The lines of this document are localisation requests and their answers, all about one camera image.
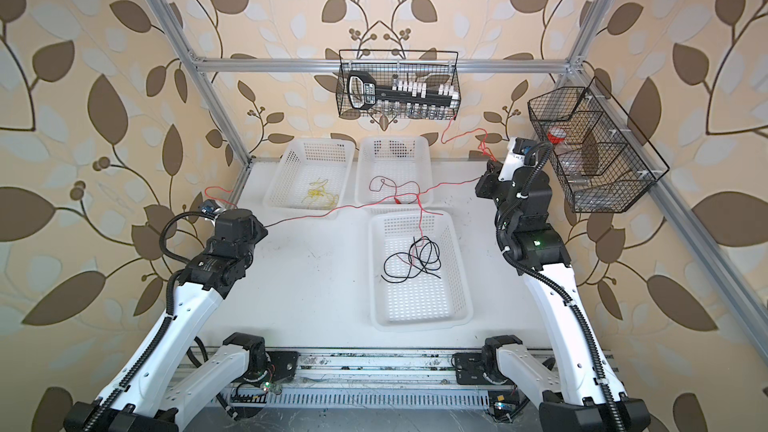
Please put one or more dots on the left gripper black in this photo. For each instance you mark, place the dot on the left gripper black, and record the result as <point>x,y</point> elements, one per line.
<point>257,231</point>

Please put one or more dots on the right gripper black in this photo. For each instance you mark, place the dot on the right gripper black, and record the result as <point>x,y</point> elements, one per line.
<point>492,180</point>

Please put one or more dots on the red alligator clip lead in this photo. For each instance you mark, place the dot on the red alligator clip lead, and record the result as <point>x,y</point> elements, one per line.
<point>394,192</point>

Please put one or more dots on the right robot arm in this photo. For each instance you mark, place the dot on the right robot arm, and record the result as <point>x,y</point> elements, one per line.
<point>558,342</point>

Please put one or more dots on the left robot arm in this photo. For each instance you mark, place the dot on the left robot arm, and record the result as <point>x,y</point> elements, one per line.
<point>162,342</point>

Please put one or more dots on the red capped item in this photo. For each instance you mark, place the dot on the red capped item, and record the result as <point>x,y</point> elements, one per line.
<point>556,135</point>

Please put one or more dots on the back left white basket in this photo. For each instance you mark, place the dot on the back left white basket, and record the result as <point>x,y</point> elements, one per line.
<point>312,175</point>

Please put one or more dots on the front white plastic basket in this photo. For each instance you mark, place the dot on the front white plastic basket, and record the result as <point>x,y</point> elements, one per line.
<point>417,275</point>

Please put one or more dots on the back middle white basket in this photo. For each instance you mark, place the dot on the back middle white basket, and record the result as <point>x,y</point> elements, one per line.
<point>400,158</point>

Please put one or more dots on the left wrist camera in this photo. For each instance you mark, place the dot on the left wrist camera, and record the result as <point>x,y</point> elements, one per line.
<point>211,208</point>

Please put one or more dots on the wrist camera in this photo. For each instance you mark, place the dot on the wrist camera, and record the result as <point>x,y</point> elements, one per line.
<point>519,154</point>
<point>211,208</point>

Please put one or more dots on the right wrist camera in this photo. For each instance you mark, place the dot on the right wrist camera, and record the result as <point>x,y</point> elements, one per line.
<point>519,154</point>

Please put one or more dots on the right black wire basket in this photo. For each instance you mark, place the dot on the right black wire basket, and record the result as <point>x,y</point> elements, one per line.
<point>607,163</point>

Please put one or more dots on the black wire basket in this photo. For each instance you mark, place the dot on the black wire basket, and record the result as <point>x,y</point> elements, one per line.
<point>607,163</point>
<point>432,65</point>

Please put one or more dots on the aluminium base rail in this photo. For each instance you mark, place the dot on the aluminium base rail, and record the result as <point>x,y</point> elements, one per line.
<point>364,378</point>

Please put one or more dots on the back black wire basket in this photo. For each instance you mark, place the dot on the back black wire basket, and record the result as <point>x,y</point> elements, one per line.
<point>432,65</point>

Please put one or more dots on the black tool with handle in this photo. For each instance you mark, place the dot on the black tool with handle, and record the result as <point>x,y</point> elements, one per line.
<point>364,92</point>

